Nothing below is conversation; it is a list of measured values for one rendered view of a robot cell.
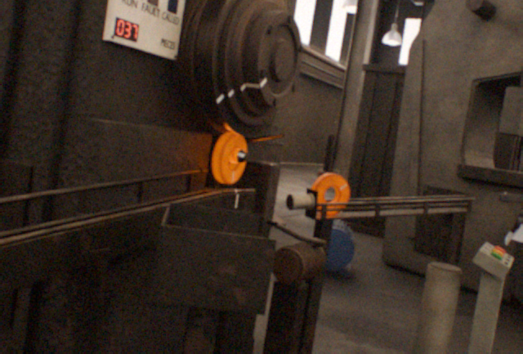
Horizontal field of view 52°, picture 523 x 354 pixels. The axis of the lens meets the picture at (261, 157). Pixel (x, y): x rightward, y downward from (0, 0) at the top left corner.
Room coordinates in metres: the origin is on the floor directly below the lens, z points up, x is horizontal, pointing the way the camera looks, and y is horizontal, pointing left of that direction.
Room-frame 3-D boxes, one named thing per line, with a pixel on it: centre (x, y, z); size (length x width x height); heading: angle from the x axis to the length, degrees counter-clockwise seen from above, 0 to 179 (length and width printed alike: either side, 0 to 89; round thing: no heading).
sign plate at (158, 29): (1.39, 0.34, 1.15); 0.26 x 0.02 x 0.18; 152
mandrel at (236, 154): (1.66, 0.12, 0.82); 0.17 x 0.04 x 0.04; 62
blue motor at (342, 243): (3.83, -0.59, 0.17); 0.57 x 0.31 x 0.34; 172
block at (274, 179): (1.86, -0.01, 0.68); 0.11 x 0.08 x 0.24; 62
